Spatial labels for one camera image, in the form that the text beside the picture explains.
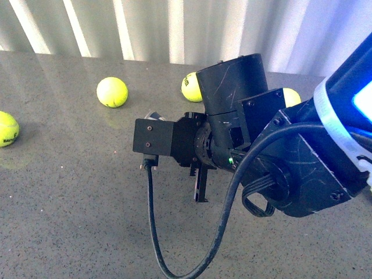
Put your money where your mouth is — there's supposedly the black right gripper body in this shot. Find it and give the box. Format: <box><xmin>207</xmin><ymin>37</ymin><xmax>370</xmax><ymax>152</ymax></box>
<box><xmin>171</xmin><ymin>112</ymin><xmax>216</xmax><ymax>176</ymax></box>

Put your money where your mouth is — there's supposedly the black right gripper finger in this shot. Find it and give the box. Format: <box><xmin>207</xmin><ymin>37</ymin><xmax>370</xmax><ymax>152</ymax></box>
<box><xmin>194</xmin><ymin>163</ymin><xmax>208</xmax><ymax>203</ymax></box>

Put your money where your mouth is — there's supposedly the clear plastic tennis ball can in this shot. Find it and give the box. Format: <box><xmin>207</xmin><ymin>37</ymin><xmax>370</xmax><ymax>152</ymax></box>
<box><xmin>144</xmin><ymin>110</ymin><xmax>166</xmax><ymax>121</ymax></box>

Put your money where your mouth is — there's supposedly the yellow Wilson tennis ball middle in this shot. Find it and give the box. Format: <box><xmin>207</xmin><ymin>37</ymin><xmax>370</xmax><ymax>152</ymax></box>
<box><xmin>181</xmin><ymin>72</ymin><xmax>202</xmax><ymax>102</ymax></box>

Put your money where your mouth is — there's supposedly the yellow tennis ball near can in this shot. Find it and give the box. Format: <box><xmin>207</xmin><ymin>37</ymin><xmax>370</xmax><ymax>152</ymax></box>
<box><xmin>282</xmin><ymin>88</ymin><xmax>302</xmax><ymax>108</ymax></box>

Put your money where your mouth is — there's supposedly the yellow tennis ball far left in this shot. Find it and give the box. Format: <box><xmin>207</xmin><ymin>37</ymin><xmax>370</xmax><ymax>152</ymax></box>
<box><xmin>0</xmin><ymin>111</ymin><xmax>20</xmax><ymax>147</ymax></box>

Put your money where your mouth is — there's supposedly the white pleated curtain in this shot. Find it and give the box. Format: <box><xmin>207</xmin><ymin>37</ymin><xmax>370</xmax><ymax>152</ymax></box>
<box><xmin>1</xmin><ymin>1</ymin><xmax>371</xmax><ymax>76</ymax></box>

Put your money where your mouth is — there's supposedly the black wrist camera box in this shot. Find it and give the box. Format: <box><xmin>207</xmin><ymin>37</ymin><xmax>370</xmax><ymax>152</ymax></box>
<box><xmin>133</xmin><ymin>119</ymin><xmax>174</xmax><ymax>156</ymax></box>

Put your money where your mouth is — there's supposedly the black camera cable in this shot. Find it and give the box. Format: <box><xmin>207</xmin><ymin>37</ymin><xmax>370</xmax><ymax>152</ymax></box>
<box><xmin>139</xmin><ymin>121</ymin><xmax>332</xmax><ymax>279</ymax></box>

